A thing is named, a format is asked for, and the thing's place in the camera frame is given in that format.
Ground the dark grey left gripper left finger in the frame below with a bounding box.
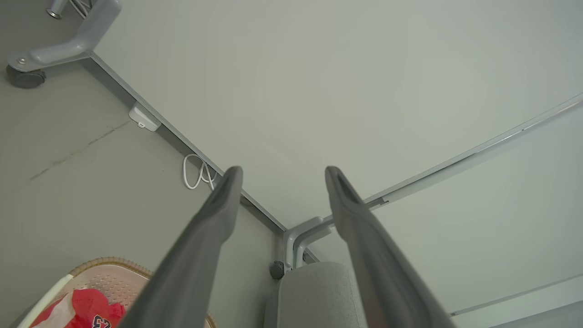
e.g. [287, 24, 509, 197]
[119, 166, 244, 328]

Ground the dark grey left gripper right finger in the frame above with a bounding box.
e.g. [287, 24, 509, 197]
[325, 166, 457, 328]

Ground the red shirt with letter print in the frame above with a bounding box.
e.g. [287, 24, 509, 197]
[59, 288, 127, 328]

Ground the grey fabric sofa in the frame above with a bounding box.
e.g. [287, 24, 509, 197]
[264, 261, 369, 328]

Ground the grey stand leg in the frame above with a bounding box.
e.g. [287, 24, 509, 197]
[7, 0, 123, 73]

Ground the chrome tube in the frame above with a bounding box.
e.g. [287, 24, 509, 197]
[46, 0, 70, 20]

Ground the white cable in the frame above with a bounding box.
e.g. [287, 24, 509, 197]
[183, 154, 218, 191]

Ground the grey wall baseboard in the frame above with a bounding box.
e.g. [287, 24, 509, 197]
[89, 51, 288, 236]

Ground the grey metal partition post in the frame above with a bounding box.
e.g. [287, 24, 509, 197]
[282, 92, 583, 274]

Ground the white wall socket box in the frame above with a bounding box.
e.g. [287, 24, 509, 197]
[128, 102, 162, 133]

